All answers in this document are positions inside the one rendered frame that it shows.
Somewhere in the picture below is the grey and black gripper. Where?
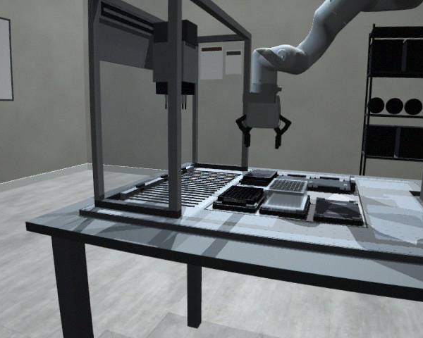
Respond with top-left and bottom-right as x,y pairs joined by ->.
236,95 -> 291,149

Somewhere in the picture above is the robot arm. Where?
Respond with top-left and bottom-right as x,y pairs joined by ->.
243,0 -> 423,104

